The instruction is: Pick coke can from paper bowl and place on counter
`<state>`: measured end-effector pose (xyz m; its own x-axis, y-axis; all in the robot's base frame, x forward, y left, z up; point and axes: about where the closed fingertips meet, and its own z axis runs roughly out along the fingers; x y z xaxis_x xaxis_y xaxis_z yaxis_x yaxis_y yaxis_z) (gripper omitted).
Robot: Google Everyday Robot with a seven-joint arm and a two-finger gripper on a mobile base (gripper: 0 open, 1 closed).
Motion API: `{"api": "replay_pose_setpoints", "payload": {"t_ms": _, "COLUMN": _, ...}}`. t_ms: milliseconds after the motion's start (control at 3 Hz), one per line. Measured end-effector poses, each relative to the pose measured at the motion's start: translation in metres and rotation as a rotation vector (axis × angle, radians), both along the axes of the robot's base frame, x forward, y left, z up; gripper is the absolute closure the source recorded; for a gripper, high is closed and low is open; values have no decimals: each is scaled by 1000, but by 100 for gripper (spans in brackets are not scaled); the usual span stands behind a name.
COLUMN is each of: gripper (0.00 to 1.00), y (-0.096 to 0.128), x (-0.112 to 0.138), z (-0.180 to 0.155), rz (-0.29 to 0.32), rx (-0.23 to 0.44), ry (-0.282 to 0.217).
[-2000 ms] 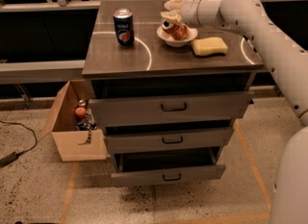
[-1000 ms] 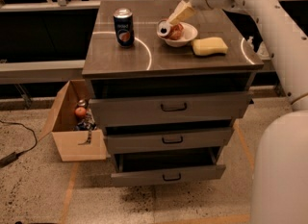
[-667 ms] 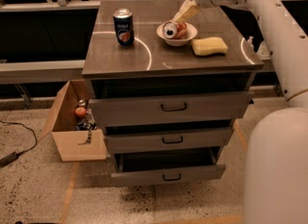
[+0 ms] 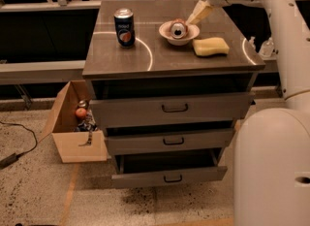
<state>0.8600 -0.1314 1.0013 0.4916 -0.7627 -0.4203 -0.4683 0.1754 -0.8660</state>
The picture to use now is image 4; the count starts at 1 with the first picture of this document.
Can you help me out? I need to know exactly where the red apple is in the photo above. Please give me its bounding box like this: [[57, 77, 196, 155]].
[[75, 108, 87, 119]]

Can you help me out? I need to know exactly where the grey drawer cabinet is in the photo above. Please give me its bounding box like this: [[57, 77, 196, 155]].
[[81, 0, 266, 189]]

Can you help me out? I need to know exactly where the small clear bottle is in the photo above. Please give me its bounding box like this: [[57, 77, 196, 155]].
[[249, 36, 256, 49]]

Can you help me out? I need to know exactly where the cardboard box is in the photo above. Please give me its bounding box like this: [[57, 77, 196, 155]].
[[40, 81, 108, 163]]

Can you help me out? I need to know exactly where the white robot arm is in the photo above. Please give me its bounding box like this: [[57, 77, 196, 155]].
[[206, 0, 310, 226]]

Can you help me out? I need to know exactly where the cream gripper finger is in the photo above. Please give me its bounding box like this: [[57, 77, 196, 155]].
[[186, 0, 213, 24]]

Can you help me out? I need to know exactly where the black power cable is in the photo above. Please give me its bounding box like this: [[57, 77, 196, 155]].
[[0, 120, 39, 170]]

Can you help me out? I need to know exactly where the blue pepsi can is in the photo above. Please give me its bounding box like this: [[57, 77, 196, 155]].
[[114, 8, 136, 48]]

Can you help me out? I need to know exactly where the red coke can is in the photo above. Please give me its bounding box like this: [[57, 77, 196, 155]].
[[170, 18, 188, 39]]

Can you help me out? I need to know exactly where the white paper bowl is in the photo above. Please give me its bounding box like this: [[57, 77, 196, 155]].
[[159, 21, 200, 46]]

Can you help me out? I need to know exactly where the bottom grey drawer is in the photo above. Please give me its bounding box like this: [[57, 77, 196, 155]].
[[112, 148, 228, 188]]

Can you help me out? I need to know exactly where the yellow sponge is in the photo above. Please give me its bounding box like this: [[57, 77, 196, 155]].
[[193, 37, 230, 56]]

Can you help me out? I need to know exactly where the grey drawer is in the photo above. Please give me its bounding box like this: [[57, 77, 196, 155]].
[[90, 92, 254, 128], [112, 148, 228, 188], [105, 128, 234, 155]]

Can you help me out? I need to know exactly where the top grey drawer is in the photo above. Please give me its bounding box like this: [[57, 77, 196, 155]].
[[90, 92, 254, 128]]

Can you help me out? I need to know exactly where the middle grey drawer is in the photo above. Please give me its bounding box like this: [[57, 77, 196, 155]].
[[105, 128, 234, 155]]

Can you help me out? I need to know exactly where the clear sanitizer bottle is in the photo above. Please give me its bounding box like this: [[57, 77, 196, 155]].
[[259, 37, 274, 58]]

